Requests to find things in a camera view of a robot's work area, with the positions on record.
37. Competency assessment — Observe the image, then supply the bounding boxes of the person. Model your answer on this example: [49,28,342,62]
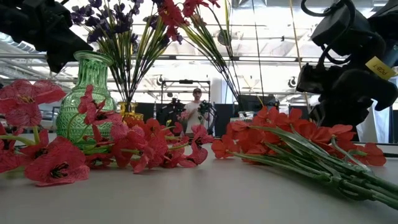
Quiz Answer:
[183,87,208,136]

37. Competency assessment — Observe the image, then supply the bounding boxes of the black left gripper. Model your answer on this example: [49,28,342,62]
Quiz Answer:
[0,0,94,73]

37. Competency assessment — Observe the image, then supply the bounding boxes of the yellow glass vase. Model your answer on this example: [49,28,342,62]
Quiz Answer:
[117,101,145,123]

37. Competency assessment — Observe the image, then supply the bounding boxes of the black hanging cable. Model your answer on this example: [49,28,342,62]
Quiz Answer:
[251,0,264,106]

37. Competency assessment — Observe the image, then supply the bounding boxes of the yellow cable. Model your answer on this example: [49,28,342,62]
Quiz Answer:
[289,0,311,112]

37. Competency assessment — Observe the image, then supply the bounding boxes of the yellow cable tag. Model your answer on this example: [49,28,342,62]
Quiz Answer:
[364,55,398,81]

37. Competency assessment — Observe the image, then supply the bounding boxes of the clear glass vase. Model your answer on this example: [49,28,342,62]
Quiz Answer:
[229,111,255,124]

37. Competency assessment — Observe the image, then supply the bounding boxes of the white hanging sheet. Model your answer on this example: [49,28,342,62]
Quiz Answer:
[356,99,391,144]

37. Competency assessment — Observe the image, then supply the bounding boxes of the green glass vase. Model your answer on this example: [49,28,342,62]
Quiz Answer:
[55,50,116,147]

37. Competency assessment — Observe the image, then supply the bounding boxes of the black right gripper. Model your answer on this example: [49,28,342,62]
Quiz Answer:
[296,63,398,126]

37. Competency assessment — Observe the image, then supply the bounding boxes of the pink artificial flower stem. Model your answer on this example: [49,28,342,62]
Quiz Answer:
[154,0,246,114]
[0,79,215,187]

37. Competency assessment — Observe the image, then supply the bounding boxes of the red artificial flower stem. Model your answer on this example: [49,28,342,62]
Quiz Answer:
[211,123,398,211]
[229,105,315,138]
[123,116,162,133]

